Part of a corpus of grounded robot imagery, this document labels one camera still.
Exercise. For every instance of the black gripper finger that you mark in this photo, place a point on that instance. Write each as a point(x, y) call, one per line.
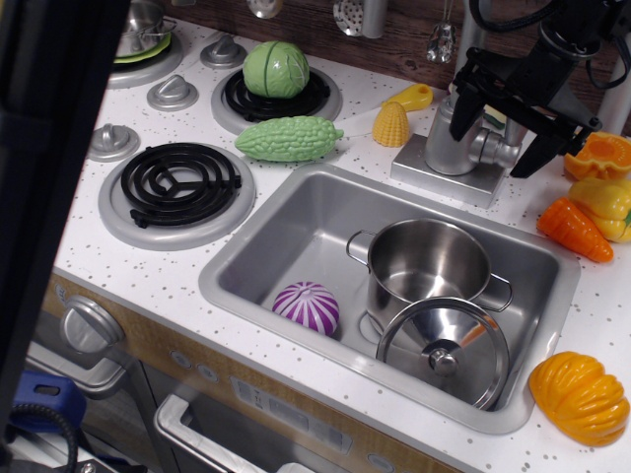
point(538, 154)
point(468, 109)

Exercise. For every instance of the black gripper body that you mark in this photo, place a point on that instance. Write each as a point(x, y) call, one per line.
point(532, 90)

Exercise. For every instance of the silver faucet lever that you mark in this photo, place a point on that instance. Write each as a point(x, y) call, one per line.
point(491, 148)

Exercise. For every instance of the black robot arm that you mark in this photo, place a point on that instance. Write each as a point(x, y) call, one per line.
point(575, 29)

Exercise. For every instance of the orange toy pumpkin half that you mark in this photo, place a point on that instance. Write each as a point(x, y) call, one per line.
point(604, 156)

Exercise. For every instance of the silver toy faucet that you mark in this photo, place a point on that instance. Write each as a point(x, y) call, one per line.
point(465, 162)

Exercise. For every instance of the hanging clear spoon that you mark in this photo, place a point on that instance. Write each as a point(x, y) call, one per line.
point(442, 40)

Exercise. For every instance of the orange toy carrot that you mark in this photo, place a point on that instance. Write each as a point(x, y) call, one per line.
point(566, 224)

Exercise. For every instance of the yellow toy corn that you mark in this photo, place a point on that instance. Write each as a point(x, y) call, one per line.
point(391, 126)

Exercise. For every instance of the yellow toy bell pepper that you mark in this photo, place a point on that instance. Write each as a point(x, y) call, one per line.
point(607, 203)

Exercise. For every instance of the hanging slotted spoon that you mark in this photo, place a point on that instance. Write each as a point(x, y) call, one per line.
point(348, 16)

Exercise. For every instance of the steel pot in sink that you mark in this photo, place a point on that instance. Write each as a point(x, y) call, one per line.
point(414, 260)

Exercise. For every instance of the silver sink basin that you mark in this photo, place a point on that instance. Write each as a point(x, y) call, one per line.
point(299, 234)

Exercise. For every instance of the green toy bitter melon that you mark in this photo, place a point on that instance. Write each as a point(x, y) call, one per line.
point(289, 139)

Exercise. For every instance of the green toy cabbage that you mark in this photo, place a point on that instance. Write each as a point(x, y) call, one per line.
point(276, 70)

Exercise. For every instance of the steel pot lid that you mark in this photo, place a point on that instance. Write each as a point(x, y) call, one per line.
point(451, 344)

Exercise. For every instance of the black rear burner coil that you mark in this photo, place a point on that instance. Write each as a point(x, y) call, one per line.
point(252, 107)

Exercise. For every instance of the black burner coil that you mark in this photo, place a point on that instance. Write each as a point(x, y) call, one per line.
point(252, 107)
point(179, 184)

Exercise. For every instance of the hanging silver ladle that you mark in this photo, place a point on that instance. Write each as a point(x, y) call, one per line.
point(265, 9)

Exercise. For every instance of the silver stove knob rear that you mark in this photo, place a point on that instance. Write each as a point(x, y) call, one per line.
point(224, 53)

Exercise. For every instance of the silver stove knob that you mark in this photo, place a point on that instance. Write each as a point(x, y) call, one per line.
point(174, 94)
point(224, 53)
point(112, 143)

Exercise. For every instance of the yellow orange toy squash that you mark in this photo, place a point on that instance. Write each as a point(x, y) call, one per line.
point(580, 398)

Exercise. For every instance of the purple toy onion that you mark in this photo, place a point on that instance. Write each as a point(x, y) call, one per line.
point(310, 305)

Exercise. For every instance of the silver stove knob middle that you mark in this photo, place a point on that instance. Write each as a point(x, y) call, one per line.
point(174, 94)

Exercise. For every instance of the black front burner coil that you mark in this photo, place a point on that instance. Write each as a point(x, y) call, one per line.
point(179, 184)

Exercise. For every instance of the green plate under pot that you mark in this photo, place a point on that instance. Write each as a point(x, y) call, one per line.
point(162, 45)

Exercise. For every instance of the small steel pot on stove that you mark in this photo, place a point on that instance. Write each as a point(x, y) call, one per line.
point(145, 26)

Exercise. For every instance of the silver stove knob front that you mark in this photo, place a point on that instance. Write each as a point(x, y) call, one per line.
point(112, 143)

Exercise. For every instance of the silver oven dial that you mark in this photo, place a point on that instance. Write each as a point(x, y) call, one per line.
point(88, 328)

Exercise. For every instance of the blue clamp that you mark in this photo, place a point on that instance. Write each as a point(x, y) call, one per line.
point(48, 404)

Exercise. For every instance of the yellow toy spatula handle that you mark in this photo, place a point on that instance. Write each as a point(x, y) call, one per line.
point(415, 97)

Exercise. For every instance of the silver hanging rail post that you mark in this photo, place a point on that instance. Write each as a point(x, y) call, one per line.
point(374, 18)

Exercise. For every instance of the dark foreground post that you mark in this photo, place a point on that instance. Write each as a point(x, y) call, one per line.
point(56, 57)

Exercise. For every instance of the silver oven door handle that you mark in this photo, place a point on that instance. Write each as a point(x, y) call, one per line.
point(170, 424)

